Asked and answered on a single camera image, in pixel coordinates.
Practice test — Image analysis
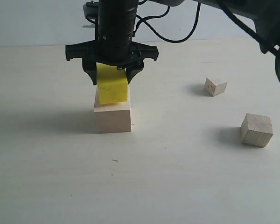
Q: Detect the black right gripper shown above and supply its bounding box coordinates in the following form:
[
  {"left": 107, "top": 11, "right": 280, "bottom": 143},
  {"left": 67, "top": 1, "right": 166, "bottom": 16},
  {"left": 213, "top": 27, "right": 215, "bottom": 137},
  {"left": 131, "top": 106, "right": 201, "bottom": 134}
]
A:
[{"left": 65, "top": 40, "right": 159, "bottom": 85}]

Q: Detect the yellow cube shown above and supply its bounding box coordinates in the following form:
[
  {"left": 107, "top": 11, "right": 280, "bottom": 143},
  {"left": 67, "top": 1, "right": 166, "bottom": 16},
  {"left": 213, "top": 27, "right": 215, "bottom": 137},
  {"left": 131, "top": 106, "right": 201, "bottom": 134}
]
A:
[{"left": 97, "top": 64, "right": 128, "bottom": 105}]

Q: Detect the large light wooden cube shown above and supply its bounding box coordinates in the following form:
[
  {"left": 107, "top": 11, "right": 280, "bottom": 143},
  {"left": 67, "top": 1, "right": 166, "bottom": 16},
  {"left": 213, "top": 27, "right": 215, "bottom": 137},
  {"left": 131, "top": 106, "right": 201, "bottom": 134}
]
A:
[{"left": 94, "top": 89, "right": 132, "bottom": 133}]

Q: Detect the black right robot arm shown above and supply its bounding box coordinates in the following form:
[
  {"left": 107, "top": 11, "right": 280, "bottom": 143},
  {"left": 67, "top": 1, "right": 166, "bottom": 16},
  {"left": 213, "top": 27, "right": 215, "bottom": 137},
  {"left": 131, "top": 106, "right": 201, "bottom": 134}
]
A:
[{"left": 65, "top": 0, "right": 280, "bottom": 85}]

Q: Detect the small wooden cube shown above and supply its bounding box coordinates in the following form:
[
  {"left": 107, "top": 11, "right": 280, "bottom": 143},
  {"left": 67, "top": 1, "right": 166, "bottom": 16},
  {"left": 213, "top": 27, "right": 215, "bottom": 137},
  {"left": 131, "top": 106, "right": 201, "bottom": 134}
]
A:
[{"left": 204, "top": 78, "right": 227, "bottom": 97}]

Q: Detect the medium wooden cube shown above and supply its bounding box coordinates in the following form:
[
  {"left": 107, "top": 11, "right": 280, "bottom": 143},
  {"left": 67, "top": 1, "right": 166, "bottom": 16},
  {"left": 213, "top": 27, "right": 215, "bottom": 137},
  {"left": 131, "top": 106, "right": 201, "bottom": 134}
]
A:
[{"left": 240, "top": 113, "right": 273, "bottom": 147}]

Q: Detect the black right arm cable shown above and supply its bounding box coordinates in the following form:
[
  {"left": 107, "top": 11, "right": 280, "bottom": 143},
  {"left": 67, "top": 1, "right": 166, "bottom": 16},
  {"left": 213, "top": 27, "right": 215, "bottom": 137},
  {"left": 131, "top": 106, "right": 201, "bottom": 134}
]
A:
[{"left": 133, "top": 0, "right": 201, "bottom": 43}]

